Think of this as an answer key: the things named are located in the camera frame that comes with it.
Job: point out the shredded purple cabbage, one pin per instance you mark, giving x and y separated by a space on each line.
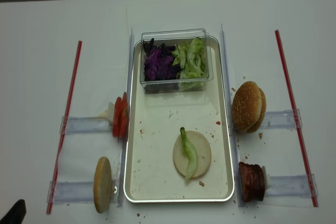
159 63

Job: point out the bun bottom on tray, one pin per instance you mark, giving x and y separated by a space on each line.
203 153

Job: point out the left clear long rail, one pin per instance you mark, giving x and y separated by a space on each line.
125 138

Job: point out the cream rectangular metal tray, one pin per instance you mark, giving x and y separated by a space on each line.
155 122

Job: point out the white patty pusher block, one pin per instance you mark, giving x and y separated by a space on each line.
265 179

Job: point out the red tomato slices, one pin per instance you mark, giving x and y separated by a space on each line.
120 116

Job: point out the left red strip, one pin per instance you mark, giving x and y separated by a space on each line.
50 198

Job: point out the clear patty feeder rail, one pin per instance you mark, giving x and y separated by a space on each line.
296 185

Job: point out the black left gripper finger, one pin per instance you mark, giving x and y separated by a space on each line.
16 214

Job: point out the clear tomato feeder rail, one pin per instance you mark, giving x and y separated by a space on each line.
74 125

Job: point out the clear long rail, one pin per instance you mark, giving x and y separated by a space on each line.
125 138
232 133

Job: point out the green lettuce leaf piece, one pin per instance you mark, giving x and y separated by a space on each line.
190 152

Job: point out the white tomato pusher block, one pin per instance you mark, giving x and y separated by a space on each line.
110 113

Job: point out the sesame top buns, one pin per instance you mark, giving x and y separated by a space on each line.
248 107

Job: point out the clear left bun feeder rail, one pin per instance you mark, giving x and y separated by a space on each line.
70 192

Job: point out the right clear long rail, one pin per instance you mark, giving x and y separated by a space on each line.
232 133

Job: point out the brown meat patties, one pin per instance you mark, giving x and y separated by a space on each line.
252 182

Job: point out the standing bun half left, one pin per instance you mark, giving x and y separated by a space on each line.
102 185

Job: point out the clear sesame bun feeder rail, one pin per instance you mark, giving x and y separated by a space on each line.
287 119

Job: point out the shredded green lettuce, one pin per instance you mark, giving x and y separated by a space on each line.
191 59

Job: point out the clear plastic salad container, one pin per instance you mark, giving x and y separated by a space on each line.
170 38

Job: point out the red strip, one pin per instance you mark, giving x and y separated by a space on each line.
50 198
313 191

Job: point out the right red strip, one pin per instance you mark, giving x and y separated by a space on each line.
313 191

